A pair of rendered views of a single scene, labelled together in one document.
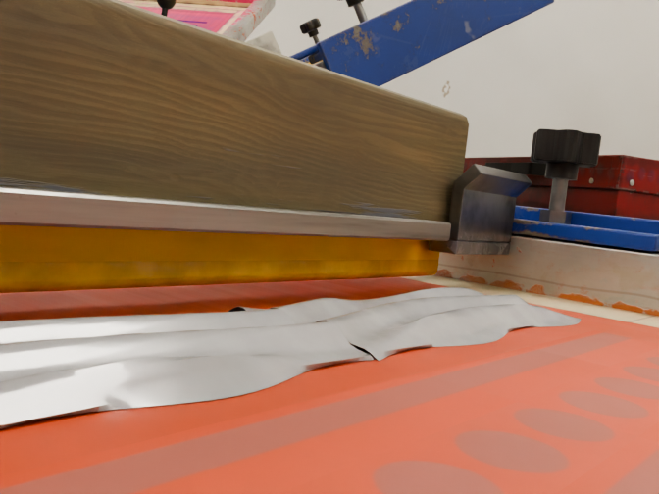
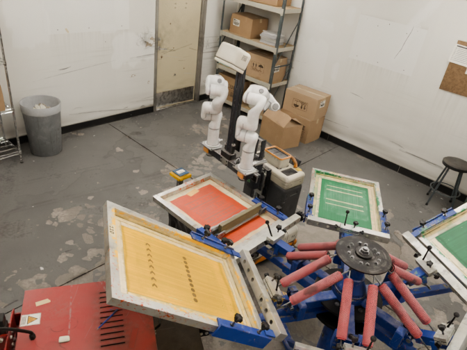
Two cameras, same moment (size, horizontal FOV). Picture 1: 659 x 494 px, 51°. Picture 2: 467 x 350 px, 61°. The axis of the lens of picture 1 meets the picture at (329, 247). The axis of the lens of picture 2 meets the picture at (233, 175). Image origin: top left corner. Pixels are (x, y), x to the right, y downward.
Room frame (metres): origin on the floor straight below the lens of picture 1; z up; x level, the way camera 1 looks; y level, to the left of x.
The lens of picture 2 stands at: (2.48, -0.02, 2.68)
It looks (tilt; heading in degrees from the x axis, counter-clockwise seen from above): 31 degrees down; 180
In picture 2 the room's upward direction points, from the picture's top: 8 degrees clockwise
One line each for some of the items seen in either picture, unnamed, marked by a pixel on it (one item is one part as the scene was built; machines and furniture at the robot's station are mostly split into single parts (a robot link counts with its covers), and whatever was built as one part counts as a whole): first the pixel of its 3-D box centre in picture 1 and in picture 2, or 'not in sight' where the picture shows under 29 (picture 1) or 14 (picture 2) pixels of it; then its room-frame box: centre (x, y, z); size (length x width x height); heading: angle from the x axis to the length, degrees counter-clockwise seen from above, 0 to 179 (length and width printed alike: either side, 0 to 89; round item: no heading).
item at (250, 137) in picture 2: not in sight; (249, 140); (-0.23, 0.05, 1.37); 0.13 x 0.10 x 0.16; 74
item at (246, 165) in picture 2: not in sight; (248, 158); (-0.23, 0.07, 1.21); 0.16 x 0.13 x 0.15; 133
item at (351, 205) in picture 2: not in sight; (348, 201); (-0.09, 0.87, 1.05); 1.08 x 0.61 x 0.23; 171
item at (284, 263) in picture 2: not in sight; (263, 250); (0.42, 0.24, 0.89); 1.24 x 0.06 x 0.06; 51
